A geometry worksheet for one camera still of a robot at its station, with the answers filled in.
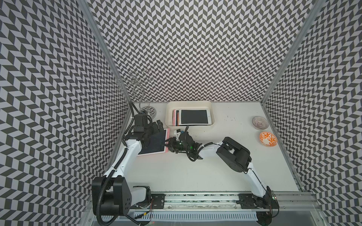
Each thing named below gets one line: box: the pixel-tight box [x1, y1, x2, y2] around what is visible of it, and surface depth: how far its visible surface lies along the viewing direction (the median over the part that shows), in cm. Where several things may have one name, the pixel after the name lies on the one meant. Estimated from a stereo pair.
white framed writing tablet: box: [178, 108, 213, 126], surface depth 108 cm
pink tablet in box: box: [172, 109, 177, 127], surface depth 110 cm
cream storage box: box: [164, 100, 215, 129], surface depth 110 cm
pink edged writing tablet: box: [136, 128, 171, 157], surface depth 88 cm
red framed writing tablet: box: [175, 110, 181, 127], surface depth 107 cm
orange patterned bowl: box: [258, 131, 278, 148], surface depth 96 cm
